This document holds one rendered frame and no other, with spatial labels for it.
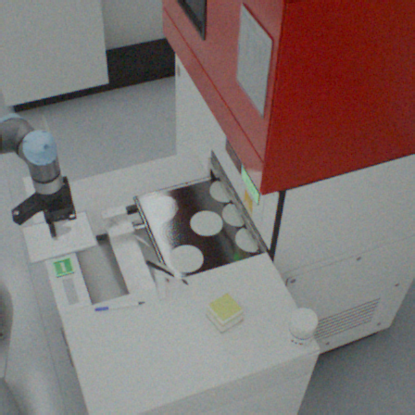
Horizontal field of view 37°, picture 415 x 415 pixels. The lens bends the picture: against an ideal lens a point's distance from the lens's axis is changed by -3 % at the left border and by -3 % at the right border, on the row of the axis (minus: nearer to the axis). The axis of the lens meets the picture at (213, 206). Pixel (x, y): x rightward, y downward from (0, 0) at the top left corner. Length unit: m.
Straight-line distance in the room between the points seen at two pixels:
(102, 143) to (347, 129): 2.18
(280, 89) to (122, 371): 0.81
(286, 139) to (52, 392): 1.62
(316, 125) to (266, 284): 0.50
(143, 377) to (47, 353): 1.22
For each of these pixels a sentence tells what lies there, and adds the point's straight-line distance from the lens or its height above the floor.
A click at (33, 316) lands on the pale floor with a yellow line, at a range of 2.93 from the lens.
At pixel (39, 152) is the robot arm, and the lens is 1.46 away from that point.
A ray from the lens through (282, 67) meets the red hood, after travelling 1.38.
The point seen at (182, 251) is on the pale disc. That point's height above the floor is 0.90.
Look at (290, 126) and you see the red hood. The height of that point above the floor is 1.45.
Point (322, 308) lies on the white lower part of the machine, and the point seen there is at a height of 0.49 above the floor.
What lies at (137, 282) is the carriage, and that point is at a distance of 1.89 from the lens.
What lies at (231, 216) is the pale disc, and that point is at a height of 0.90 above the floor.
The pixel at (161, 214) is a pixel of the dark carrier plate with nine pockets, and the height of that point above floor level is 0.90.
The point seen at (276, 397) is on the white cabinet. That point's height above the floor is 0.73.
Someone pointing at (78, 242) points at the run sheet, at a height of 0.96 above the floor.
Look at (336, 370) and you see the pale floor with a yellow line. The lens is 2.79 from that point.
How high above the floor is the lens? 2.44
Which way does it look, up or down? 49 degrees down
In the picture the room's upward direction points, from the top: 3 degrees clockwise
